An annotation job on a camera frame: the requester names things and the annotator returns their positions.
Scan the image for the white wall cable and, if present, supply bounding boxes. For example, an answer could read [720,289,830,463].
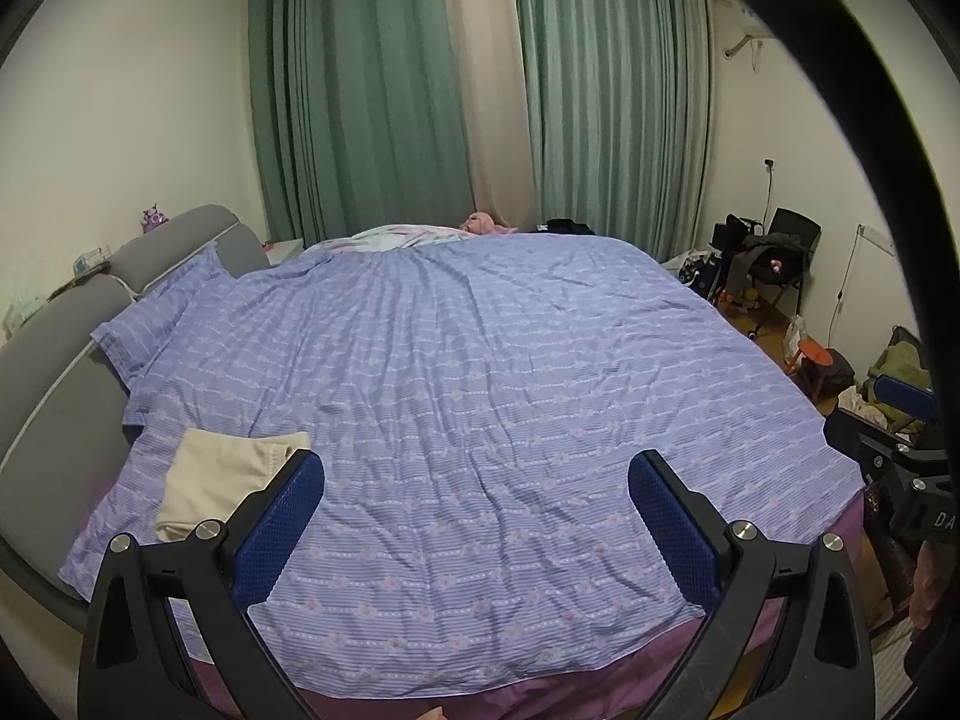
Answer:
[829,229,860,338]

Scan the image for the green curtain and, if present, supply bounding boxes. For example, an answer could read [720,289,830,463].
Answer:
[247,0,470,248]
[514,0,713,263]

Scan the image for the lavender striped duvet cover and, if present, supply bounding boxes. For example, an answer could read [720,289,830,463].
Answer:
[58,236,863,672]

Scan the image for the black folding chair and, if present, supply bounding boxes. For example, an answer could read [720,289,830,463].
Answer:
[750,208,822,312]

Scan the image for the lavender striped pillow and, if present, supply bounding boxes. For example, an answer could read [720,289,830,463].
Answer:
[90,244,248,391]

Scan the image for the dark patterned bag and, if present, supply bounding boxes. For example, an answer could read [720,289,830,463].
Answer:
[679,247,725,297]

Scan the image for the red stool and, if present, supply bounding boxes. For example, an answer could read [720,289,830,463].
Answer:
[795,337,833,398]

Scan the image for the black folded stroller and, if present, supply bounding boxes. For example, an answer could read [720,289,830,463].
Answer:
[709,214,766,293]

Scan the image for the black cable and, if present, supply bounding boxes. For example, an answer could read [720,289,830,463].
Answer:
[742,0,947,406]

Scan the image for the white clothing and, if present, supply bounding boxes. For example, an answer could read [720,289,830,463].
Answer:
[836,386,886,428]

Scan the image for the olive green clothing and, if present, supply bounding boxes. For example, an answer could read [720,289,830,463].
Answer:
[862,326,927,436]

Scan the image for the pale green packet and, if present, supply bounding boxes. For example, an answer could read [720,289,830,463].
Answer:
[4,292,46,335]

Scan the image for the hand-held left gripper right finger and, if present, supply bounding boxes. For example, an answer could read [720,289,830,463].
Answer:
[626,450,877,720]

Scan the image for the person's right hand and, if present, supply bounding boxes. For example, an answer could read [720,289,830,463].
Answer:
[910,555,938,627]

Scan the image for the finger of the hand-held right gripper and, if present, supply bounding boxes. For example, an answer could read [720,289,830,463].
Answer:
[877,373,938,428]
[823,409,905,482]

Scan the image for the beige curtain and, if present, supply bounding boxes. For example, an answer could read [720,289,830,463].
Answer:
[439,0,541,230]

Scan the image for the grey padded headboard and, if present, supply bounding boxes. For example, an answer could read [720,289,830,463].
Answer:
[0,202,271,612]

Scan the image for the cream pants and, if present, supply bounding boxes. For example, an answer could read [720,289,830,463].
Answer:
[155,429,312,543]

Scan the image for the pink plush toy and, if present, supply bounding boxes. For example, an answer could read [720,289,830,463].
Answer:
[459,211,518,237]

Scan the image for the white wall socket strip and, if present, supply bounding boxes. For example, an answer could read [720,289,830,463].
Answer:
[855,223,897,256]

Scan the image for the pale floral blanket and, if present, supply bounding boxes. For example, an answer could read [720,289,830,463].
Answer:
[330,223,462,252]

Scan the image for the person's right forearm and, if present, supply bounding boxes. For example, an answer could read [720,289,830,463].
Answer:
[904,615,950,698]

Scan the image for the purple bed skirt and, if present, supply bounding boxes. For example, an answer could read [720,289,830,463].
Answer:
[180,495,871,720]

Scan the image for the white air conditioner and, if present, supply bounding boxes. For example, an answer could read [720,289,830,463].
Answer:
[722,0,777,59]

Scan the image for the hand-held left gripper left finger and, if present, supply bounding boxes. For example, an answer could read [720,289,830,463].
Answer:
[77,448,326,720]

